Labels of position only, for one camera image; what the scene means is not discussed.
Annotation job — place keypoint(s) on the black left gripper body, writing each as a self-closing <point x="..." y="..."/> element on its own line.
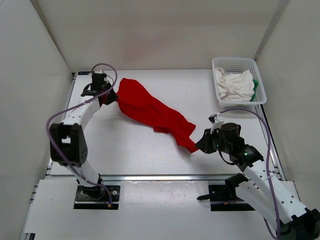
<point x="108" y="86"/>

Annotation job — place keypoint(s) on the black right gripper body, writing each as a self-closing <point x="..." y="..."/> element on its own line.
<point x="214" y="142"/>

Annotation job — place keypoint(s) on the red t-shirt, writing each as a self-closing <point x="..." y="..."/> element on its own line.
<point x="138" y="104"/>

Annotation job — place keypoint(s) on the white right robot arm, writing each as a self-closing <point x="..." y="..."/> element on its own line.
<point x="256" y="185"/>

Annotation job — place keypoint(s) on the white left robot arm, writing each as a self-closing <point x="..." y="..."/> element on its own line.
<point x="68" y="146"/>

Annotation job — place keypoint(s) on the small dark table label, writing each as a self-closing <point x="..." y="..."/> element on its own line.
<point x="85" y="73"/>

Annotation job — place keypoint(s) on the white t-shirt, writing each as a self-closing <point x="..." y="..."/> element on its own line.
<point x="234" y="86"/>

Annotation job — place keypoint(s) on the white plastic laundry basket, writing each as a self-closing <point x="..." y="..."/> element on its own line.
<point x="238" y="65"/>

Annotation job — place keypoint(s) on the green t-shirt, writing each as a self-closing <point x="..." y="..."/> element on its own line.
<point x="256" y="84"/>

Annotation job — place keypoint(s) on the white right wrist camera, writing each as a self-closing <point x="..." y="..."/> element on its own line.
<point x="216" y="121"/>

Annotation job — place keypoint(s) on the aluminium table frame rail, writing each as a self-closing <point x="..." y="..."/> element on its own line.
<point x="274" y="159"/>

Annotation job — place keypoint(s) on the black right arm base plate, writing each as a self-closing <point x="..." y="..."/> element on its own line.
<point x="222" y="199"/>

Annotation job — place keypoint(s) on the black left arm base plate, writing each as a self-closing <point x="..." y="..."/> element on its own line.
<point x="96" y="198"/>

